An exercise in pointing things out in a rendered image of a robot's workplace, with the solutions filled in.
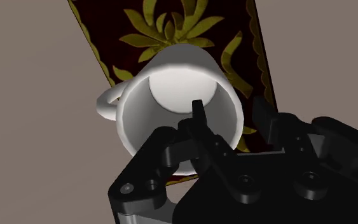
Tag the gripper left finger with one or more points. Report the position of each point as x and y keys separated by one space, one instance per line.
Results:
x=141 y=173

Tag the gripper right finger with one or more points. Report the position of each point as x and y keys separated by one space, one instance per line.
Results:
x=340 y=139

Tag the dark red patterned robot stand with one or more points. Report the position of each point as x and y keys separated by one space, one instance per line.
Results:
x=110 y=31

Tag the white mug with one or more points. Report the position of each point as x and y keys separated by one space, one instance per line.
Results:
x=178 y=86

